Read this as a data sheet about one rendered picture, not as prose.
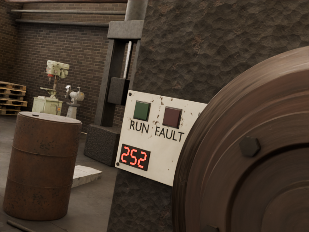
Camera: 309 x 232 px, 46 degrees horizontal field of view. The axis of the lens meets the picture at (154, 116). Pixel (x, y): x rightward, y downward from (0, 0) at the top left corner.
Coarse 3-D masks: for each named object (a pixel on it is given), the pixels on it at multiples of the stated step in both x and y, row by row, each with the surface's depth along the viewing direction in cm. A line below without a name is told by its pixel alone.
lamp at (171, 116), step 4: (168, 108) 76; (168, 112) 76; (172, 112) 75; (176, 112) 75; (164, 116) 76; (168, 116) 76; (172, 116) 75; (176, 116) 74; (164, 120) 76; (168, 120) 76; (172, 120) 75; (176, 120) 74; (168, 124) 75; (172, 124) 75; (176, 124) 74
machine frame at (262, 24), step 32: (160, 0) 82; (192, 0) 77; (224, 0) 73; (256, 0) 69; (288, 0) 65; (160, 32) 81; (192, 32) 76; (224, 32) 72; (256, 32) 69; (288, 32) 65; (160, 64) 80; (192, 64) 76; (224, 64) 72; (192, 96) 75; (128, 192) 83; (160, 192) 78; (128, 224) 83; (160, 224) 78
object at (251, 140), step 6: (246, 138) 43; (252, 138) 43; (240, 144) 43; (246, 144) 43; (252, 144) 43; (258, 144) 43; (246, 150) 43; (252, 150) 43; (258, 150) 43; (252, 156) 43; (204, 228) 46; (210, 228) 45; (216, 228) 45
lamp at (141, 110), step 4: (136, 104) 81; (140, 104) 80; (144, 104) 79; (148, 104) 79; (136, 108) 80; (140, 108) 80; (144, 108) 79; (148, 108) 79; (136, 112) 80; (140, 112) 80; (144, 112) 79; (136, 116) 80; (140, 116) 80; (144, 116) 79
